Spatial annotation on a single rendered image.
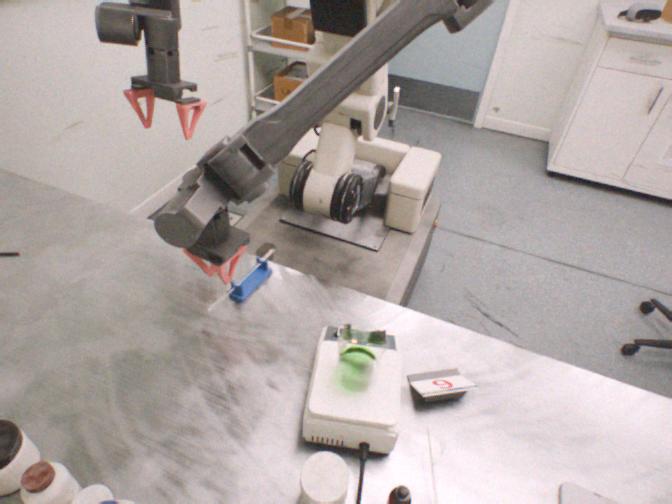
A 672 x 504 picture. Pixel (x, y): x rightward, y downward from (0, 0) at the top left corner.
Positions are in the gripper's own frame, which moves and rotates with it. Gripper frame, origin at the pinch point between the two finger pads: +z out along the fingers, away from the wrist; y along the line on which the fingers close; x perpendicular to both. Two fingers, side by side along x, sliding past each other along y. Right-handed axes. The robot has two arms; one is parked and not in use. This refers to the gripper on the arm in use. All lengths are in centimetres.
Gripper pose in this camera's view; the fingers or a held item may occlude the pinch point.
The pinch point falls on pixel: (219, 275)
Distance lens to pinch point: 76.8
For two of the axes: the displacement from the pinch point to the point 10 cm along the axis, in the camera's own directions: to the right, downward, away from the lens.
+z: -0.6, 7.5, 6.6
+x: 4.9, -5.6, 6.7
